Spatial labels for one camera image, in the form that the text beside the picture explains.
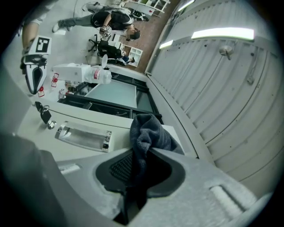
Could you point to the person's light grey shirt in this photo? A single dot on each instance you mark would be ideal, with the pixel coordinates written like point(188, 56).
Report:
point(38, 17)

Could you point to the white cube shelf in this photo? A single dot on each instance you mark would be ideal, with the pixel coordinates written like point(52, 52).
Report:
point(135, 55)
point(155, 5)

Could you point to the dark blue wiping cloth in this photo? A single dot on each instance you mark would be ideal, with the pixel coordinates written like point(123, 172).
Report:
point(151, 133)

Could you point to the frosted glass panel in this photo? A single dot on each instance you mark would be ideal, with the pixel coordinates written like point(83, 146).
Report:
point(113, 93)

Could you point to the person's left forearm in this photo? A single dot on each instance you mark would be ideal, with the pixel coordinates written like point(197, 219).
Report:
point(30, 35)

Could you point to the white water dispenser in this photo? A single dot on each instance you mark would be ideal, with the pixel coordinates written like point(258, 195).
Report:
point(73, 72)

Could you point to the beige metal locker cabinet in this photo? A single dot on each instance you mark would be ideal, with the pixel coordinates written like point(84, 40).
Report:
point(20, 106)

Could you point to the small ceiling fixture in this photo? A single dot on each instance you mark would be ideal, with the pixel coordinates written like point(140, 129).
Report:
point(250, 80)

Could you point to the black framed window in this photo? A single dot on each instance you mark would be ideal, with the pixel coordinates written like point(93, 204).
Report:
point(99, 104)

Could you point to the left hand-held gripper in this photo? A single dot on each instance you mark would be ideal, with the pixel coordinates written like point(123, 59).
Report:
point(40, 47)

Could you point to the black key fob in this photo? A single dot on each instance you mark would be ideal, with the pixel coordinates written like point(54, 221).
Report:
point(46, 115)

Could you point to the rectangular ceiling light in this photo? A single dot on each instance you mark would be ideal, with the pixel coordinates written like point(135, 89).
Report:
point(166, 44)
point(222, 33)
point(186, 5)

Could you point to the round ceiling detector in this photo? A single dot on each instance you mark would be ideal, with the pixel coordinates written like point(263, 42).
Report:
point(226, 51)

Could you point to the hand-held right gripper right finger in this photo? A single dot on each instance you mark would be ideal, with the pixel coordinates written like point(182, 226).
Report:
point(199, 188)

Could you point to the clear dispenser water bottle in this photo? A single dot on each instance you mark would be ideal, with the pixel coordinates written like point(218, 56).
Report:
point(99, 76)

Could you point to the black office chair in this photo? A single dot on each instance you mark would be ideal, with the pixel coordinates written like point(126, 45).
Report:
point(108, 47)

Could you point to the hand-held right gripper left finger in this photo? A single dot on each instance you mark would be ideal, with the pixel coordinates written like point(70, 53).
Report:
point(84, 188)

